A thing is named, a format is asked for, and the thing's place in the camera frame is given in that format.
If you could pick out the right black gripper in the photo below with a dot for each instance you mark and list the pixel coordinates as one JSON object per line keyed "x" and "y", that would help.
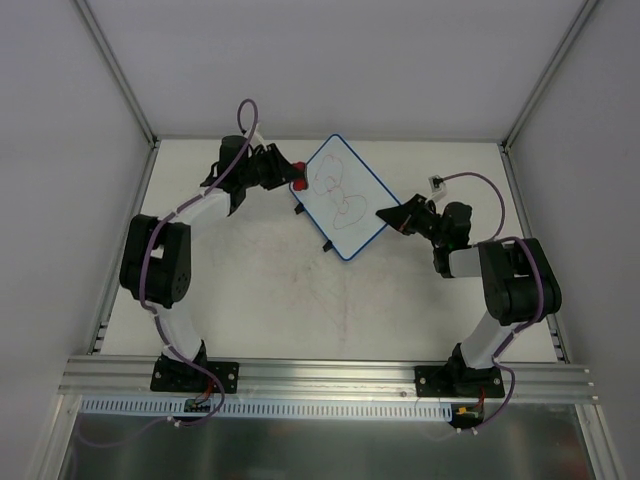
{"x": 413, "y": 218}

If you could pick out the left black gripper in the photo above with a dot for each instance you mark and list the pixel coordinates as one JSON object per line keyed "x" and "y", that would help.
{"x": 273, "y": 167}

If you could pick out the red bone-shaped eraser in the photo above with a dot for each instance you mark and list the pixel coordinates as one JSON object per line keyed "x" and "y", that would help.
{"x": 300, "y": 181}

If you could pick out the blue framed whiteboard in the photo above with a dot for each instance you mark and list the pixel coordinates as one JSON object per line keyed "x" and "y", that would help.
{"x": 343, "y": 197}

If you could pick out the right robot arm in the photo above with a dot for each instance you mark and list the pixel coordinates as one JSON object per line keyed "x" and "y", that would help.
{"x": 518, "y": 284}

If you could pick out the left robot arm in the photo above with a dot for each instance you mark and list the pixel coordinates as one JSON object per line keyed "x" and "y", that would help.
{"x": 156, "y": 266}

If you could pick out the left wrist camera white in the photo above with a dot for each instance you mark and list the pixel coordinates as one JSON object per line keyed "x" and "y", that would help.
{"x": 257, "y": 140}

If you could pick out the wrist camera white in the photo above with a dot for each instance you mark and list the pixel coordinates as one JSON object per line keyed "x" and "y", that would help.
{"x": 257, "y": 140}
{"x": 438, "y": 188}

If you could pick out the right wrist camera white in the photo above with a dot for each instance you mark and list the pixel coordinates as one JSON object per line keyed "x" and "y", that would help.
{"x": 438, "y": 188}

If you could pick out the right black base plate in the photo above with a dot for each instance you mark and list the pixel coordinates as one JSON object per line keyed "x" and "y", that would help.
{"x": 441, "y": 381}

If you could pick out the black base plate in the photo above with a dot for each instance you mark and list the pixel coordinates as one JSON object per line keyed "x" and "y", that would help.
{"x": 441, "y": 381}
{"x": 171, "y": 376}

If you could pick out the left aluminium frame post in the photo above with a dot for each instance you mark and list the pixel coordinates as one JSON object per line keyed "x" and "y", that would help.
{"x": 108, "y": 57}

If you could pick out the aluminium frame post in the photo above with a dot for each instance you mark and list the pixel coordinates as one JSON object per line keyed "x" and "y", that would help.
{"x": 575, "y": 28}
{"x": 108, "y": 57}

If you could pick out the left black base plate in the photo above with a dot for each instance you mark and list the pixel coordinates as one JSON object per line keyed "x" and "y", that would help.
{"x": 171, "y": 376}

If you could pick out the aluminium mounting rail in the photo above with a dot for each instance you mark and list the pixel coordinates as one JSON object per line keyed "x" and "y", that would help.
{"x": 549, "y": 383}

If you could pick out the right aluminium frame post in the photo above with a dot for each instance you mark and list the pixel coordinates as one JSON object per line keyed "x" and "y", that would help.
{"x": 575, "y": 28}

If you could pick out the slotted cable duct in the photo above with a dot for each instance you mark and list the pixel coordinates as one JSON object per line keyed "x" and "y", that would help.
{"x": 269, "y": 408}

